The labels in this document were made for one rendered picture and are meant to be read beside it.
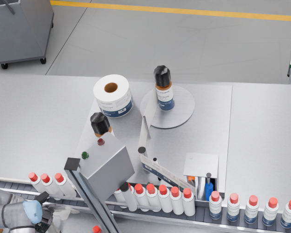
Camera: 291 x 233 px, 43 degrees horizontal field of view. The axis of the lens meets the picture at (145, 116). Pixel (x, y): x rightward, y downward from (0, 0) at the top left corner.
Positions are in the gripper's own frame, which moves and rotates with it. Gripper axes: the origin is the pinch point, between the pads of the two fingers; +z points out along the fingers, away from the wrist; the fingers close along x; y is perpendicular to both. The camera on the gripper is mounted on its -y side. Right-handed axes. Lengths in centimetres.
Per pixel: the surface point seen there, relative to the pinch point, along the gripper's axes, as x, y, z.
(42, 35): -52, -258, -48
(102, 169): 32.6, 4.0, -4.0
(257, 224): 26, -12, 74
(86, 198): 13.4, -1.3, -0.8
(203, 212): 14, -20, 56
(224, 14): 56, -283, 104
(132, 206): 12.3, -7.9, 19.4
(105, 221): -0.4, -7.8, 14.2
